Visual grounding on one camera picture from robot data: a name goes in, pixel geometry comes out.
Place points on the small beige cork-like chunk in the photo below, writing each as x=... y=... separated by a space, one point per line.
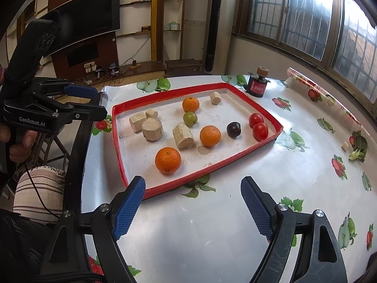
x=215 y=97
x=344 y=146

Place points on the white power strip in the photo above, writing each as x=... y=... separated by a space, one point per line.
x=89 y=65

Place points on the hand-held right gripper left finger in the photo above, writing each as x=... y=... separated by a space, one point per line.
x=129 y=209

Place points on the curved black television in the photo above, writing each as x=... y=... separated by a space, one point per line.
x=88 y=20

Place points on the fruit-printed tablecloth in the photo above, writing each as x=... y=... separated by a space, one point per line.
x=206 y=227

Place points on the green box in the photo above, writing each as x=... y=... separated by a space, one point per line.
x=173 y=26

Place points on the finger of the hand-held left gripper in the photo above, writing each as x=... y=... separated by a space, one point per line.
x=79 y=90
x=88 y=112

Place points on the wooden tv cabinet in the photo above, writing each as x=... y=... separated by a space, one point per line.
x=147 y=67

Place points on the orange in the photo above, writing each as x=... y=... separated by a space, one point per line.
x=210 y=135
x=190 y=104
x=168 y=160

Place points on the barred window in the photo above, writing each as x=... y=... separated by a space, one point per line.
x=309 y=11

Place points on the green round fruit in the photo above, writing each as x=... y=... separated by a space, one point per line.
x=190 y=118

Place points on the red tomato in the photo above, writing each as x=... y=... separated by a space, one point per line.
x=260 y=131
x=256 y=119

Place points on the red rimmed white tray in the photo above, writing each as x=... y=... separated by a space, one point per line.
x=138 y=159

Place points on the person's left hand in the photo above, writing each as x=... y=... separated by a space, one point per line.
x=22 y=150

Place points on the black canister red label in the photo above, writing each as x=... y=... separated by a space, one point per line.
x=258 y=86

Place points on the standing tower air conditioner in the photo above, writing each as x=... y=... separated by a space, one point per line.
x=223 y=6

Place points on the large round beige chunk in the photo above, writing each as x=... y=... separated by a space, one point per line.
x=152 y=129

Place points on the dark purple plum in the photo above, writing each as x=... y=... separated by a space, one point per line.
x=233 y=129

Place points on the brown wooden disc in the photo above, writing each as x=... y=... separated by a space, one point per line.
x=262 y=71

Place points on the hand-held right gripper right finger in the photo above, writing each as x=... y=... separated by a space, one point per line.
x=257 y=209

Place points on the brown wooden bench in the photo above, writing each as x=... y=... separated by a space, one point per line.
x=182 y=64

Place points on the striped beige cushion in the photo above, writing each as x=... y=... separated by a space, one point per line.
x=38 y=194

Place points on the green bok choy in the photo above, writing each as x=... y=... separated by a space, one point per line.
x=358 y=149

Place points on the wooden wall shelf unit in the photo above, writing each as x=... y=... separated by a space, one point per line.
x=153 y=20

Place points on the long beige cork-like chunk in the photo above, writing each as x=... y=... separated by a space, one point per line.
x=182 y=135

